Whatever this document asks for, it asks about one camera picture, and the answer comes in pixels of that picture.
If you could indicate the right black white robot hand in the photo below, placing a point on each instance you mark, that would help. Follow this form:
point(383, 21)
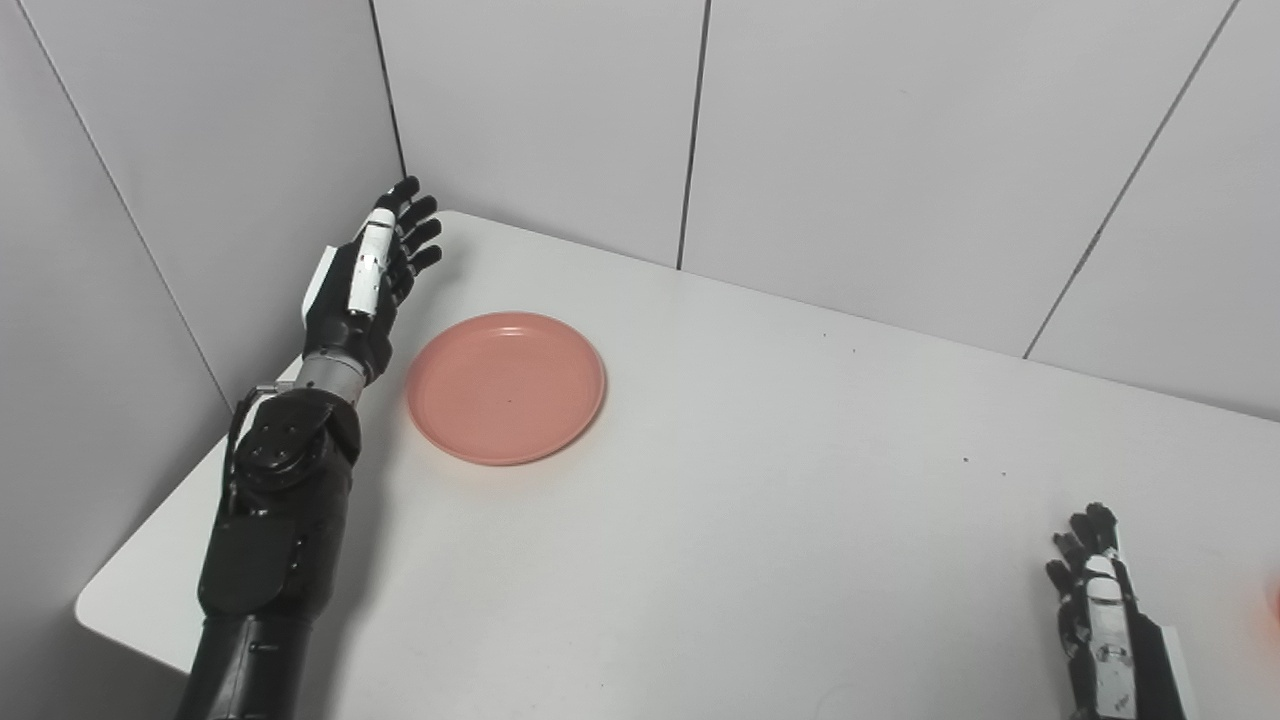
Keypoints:
point(1110, 630)

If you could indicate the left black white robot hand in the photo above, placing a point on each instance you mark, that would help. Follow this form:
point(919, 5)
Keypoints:
point(345, 300)

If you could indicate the orange fruit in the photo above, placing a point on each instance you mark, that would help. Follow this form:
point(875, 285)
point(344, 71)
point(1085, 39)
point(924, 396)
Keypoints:
point(1275, 600)

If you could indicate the pink round plate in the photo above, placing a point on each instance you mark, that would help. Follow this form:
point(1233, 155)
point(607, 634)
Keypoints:
point(506, 388)

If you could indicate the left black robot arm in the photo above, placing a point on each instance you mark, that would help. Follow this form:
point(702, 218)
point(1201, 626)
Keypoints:
point(270, 530)

